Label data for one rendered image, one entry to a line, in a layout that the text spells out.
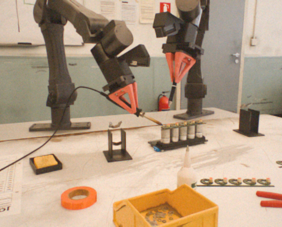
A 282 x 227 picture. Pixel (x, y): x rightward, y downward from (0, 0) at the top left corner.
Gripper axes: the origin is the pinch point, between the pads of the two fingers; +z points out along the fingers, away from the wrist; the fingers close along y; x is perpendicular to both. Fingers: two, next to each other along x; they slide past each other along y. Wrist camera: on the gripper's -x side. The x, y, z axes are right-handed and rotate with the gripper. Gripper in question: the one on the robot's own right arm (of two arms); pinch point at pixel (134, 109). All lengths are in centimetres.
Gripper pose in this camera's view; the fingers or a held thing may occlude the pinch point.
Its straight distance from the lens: 74.7
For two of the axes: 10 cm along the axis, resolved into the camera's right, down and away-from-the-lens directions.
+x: -8.4, 4.4, 3.1
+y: 2.6, -1.7, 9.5
